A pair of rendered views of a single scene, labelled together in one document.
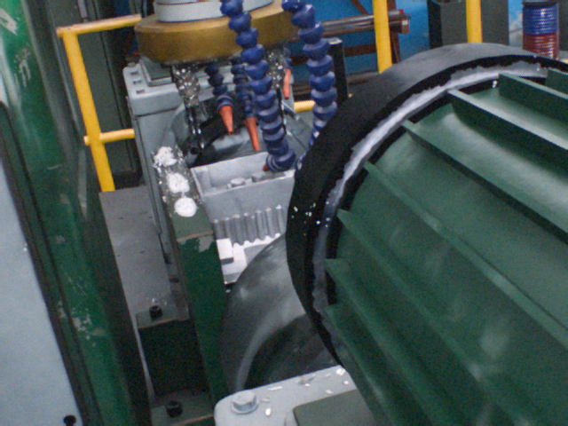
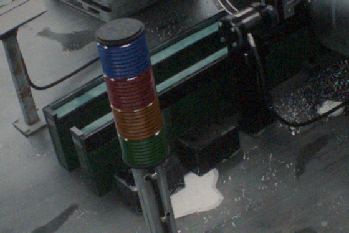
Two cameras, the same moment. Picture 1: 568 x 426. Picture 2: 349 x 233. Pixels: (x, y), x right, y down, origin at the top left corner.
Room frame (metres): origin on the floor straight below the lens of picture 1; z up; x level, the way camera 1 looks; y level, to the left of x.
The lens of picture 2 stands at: (1.97, -0.73, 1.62)
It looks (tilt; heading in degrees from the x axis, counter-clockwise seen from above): 35 degrees down; 158
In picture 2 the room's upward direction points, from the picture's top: 11 degrees counter-clockwise
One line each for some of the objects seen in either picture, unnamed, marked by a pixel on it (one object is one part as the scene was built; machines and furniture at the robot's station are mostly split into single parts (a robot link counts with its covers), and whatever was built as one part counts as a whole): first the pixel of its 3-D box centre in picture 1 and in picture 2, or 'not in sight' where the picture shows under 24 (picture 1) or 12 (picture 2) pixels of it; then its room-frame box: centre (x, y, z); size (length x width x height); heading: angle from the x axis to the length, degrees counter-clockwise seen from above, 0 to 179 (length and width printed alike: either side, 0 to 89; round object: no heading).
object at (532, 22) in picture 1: (540, 17); (123, 50); (1.23, -0.48, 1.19); 0.06 x 0.06 x 0.04
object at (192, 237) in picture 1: (177, 318); not in sight; (0.81, 0.15, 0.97); 0.30 x 0.11 x 0.34; 11
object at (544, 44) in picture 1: (540, 43); (129, 81); (1.23, -0.48, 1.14); 0.06 x 0.06 x 0.04
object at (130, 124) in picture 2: not in sight; (136, 111); (1.23, -0.48, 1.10); 0.06 x 0.06 x 0.04
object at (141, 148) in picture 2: not in sight; (143, 140); (1.23, -0.48, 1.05); 0.06 x 0.06 x 0.04
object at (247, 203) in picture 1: (249, 198); not in sight; (0.83, 0.04, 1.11); 0.12 x 0.11 x 0.07; 100
